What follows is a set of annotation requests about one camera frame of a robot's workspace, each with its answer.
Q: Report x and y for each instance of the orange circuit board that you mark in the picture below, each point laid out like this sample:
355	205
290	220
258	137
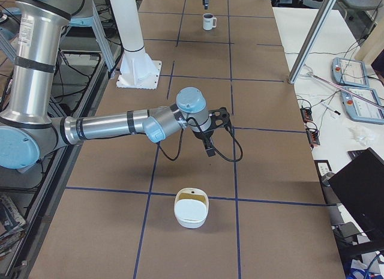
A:
306	114

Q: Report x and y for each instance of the black laptop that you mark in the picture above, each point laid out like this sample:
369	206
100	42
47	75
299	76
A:
359	187

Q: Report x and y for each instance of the white bin with lid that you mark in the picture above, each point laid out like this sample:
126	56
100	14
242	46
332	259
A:
191	207

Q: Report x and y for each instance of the teach pendant tablet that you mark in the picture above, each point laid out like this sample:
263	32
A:
359	110
350	72

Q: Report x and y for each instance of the crumpled white tissue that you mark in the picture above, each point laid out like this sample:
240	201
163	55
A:
362	135

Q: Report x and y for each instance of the stack of books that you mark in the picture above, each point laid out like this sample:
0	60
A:
12	225

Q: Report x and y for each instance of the lower teach pendant tablet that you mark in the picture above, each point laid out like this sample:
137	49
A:
359	110

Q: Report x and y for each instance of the white mug with handle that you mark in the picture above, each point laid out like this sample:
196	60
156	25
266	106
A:
209	22

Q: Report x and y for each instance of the upper teach pendant tablet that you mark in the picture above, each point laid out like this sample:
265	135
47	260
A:
350	72

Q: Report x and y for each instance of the long reacher grabber stick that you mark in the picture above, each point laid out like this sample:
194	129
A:
312	75

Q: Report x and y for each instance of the aluminium table frame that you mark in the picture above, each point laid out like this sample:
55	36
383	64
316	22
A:
81	73

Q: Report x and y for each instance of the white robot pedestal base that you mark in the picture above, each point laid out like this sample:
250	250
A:
137	69

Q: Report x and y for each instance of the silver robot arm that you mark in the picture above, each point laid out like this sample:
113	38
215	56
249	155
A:
28	133

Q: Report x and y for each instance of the aluminium frame post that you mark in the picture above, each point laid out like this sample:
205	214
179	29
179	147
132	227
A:
319	20

